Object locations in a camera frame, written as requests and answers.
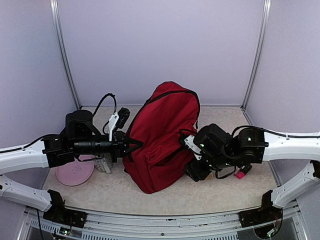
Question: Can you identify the pink highlighter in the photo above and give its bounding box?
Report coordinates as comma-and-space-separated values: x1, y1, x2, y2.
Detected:
235, 164, 253, 180

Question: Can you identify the right aluminium frame post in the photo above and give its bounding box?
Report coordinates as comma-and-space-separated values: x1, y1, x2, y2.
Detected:
241, 0, 272, 112

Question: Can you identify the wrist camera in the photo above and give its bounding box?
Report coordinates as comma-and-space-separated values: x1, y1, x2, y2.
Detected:
179, 132, 202, 161
102, 107, 130, 142

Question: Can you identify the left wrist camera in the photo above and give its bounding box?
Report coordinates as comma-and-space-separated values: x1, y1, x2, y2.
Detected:
102, 107, 130, 142

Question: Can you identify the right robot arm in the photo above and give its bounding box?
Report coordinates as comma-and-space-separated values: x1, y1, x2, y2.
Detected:
180, 123, 320, 222

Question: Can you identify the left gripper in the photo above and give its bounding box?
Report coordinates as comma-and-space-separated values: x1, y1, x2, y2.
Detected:
72, 131, 144, 163

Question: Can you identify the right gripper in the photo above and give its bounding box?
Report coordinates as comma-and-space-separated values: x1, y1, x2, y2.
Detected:
181, 150, 237, 183

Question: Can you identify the left aluminium frame post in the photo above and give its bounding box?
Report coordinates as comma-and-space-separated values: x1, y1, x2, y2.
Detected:
50, 0, 82, 110

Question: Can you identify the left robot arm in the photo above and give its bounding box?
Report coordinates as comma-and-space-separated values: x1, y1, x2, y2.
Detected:
0, 108, 143, 223

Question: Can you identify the red backpack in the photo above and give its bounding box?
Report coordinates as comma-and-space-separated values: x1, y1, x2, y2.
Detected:
122, 81, 200, 194

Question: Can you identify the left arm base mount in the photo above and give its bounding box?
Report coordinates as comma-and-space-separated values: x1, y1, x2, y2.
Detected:
43, 208, 88, 229

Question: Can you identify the pink plate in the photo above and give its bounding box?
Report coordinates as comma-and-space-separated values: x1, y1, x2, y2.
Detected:
55, 155, 95, 187

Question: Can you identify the white patterned mug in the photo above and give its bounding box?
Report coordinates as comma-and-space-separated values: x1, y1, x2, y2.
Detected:
93, 153, 113, 174

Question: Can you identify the aluminium frame post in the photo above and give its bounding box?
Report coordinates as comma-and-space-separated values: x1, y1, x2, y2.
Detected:
50, 0, 82, 110
241, 0, 272, 112

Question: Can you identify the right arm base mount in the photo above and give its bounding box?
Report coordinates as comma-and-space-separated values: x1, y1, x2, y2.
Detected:
238, 207, 283, 228

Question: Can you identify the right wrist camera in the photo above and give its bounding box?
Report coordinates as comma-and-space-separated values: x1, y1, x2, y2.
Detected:
179, 132, 202, 161

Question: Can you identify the front aluminium rail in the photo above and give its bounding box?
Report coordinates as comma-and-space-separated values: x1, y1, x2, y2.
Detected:
17, 197, 310, 240

